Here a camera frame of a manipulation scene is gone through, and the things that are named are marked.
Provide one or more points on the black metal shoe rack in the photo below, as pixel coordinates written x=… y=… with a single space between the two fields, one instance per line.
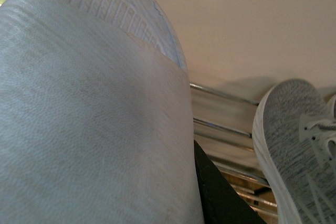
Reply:
x=223 y=128

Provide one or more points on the light blue slide sandal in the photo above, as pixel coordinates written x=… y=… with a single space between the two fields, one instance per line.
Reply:
x=96 y=115

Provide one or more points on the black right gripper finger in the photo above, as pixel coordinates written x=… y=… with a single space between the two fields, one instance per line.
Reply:
x=220 y=203

